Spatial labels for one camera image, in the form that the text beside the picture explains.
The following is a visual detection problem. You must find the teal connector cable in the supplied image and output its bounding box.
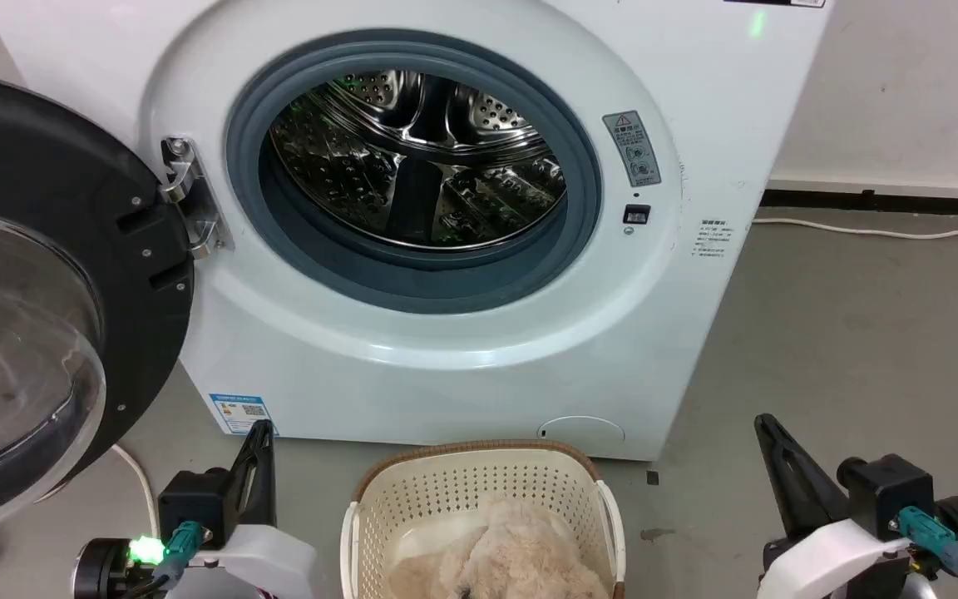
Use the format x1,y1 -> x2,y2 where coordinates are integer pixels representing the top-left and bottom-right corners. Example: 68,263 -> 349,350
117,521 -> 204,599
890,505 -> 958,599

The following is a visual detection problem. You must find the white power cable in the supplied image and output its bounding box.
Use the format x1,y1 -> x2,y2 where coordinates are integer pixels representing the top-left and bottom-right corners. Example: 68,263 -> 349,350
111,443 -> 160,540

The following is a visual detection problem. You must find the teal left connector cable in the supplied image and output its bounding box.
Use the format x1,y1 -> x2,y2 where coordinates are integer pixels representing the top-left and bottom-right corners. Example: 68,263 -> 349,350
117,521 -> 204,599

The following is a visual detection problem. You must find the white front-loading washing machine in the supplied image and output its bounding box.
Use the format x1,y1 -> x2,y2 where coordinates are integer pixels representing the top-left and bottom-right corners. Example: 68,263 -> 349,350
0,0 -> 836,463

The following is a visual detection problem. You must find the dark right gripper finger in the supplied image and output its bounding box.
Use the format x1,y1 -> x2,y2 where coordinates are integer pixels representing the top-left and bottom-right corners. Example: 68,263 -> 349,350
754,413 -> 852,540

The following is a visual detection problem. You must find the blue energy label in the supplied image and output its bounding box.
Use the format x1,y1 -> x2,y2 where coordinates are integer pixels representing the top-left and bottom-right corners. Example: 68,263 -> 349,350
209,393 -> 279,437

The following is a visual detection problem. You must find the round white filter cover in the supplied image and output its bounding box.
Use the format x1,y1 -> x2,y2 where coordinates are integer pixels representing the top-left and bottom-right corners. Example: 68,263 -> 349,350
537,415 -> 626,444

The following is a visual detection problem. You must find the grey warning sticker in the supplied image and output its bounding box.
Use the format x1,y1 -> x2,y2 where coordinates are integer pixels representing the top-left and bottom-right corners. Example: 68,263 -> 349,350
602,110 -> 662,189

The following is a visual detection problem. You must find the small printed text label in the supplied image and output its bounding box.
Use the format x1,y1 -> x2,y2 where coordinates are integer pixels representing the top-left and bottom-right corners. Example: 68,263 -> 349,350
694,219 -> 731,260

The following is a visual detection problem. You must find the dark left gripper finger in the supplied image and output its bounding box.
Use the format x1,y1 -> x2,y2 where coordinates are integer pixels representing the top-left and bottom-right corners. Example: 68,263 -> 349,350
228,434 -> 257,530
248,418 -> 278,528

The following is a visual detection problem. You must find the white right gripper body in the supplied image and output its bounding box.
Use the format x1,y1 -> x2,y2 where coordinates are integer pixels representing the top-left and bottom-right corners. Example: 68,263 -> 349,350
760,517 -> 939,599

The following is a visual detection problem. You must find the stainless steel washer drum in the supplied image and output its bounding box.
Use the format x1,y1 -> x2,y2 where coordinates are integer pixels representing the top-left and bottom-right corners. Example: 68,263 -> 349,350
269,70 -> 568,251

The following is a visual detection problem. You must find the chrome door hinge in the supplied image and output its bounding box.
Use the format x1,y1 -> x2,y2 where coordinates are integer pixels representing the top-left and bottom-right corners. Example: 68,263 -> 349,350
160,136 -> 235,260

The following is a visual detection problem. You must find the cream perforated laundry basket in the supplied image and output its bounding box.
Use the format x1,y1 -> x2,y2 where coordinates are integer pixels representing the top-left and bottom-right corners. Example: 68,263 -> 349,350
339,439 -> 627,599

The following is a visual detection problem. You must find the grey rubber door gasket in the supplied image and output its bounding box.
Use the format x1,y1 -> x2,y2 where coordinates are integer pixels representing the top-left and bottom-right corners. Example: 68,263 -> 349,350
225,30 -> 603,315

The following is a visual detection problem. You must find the teal right connector cable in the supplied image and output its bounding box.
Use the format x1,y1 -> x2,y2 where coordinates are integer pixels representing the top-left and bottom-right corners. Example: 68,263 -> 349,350
890,505 -> 958,599

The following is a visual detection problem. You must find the black-rimmed glass washer door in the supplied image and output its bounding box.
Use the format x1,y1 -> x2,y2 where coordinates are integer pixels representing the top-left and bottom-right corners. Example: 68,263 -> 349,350
0,68 -> 195,535

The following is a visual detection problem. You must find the beige plush toy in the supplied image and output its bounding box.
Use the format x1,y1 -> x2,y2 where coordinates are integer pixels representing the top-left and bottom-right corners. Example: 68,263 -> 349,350
386,496 -> 611,599

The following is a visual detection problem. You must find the white floor cable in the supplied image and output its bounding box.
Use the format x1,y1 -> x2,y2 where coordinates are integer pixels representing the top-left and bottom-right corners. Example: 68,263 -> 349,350
752,217 -> 958,240

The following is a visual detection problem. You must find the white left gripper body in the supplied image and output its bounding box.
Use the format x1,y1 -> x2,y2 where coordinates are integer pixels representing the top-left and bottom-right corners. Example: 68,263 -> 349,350
184,522 -> 319,599

